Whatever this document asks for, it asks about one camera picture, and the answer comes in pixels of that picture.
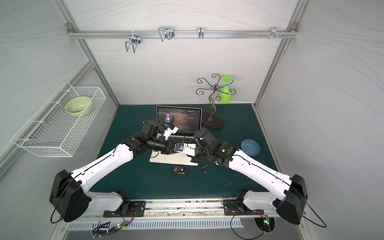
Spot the black wireless mouse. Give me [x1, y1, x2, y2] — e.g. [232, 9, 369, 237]
[172, 165, 188, 177]

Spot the black mouse battery cover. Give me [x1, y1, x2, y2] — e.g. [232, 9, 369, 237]
[202, 165, 209, 174]

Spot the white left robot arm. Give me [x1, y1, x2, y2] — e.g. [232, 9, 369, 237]
[49, 120, 179, 223]

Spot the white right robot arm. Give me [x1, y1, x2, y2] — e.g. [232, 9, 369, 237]
[193, 129, 308, 225]

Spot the silver laptop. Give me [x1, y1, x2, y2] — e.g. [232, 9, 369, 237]
[150, 106, 203, 167]

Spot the brown copper cup holder stand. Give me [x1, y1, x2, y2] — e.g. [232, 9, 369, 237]
[196, 74, 237, 130]

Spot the green table mat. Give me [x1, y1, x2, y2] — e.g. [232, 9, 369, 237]
[92, 104, 276, 200]

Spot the blue bowl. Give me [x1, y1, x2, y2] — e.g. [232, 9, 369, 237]
[241, 139, 261, 157]

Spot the green plastic goblet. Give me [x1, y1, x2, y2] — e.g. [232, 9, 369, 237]
[220, 76, 234, 104]

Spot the green ceramic bowl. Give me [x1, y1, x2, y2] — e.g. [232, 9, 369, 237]
[65, 97, 94, 118]

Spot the metal double hook left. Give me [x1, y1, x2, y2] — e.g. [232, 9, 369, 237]
[125, 32, 141, 53]

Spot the metal double hook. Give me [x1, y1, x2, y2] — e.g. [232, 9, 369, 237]
[125, 32, 141, 53]
[158, 27, 175, 42]

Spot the metal double hook middle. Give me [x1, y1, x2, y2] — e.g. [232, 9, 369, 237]
[158, 27, 175, 42]

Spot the metal single hook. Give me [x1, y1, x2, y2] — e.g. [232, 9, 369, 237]
[198, 27, 204, 39]

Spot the metal hook right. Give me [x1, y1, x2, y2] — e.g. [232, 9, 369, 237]
[260, 27, 287, 39]

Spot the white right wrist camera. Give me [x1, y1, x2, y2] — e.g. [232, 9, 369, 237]
[175, 143, 197, 157]

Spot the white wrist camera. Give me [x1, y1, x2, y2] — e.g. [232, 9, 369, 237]
[163, 125, 179, 141]
[175, 143, 197, 157]

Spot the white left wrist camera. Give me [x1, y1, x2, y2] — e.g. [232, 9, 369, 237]
[163, 125, 179, 141]

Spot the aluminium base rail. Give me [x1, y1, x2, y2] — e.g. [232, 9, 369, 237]
[59, 196, 308, 221]

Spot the white slotted cable duct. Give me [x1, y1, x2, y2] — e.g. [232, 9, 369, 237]
[67, 218, 244, 231]

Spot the white wire basket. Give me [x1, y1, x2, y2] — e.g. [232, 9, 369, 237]
[11, 82, 107, 158]

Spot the aluminium top rail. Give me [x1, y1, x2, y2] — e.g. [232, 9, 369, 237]
[68, 29, 299, 40]

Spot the aluminium frame post left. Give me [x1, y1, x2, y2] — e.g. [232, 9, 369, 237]
[53, 0, 120, 107]

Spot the aluminium frame post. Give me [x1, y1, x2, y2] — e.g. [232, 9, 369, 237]
[53, 0, 120, 107]
[254, 0, 308, 108]

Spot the aluminium frame post right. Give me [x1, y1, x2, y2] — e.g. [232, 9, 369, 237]
[254, 0, 308, 108]

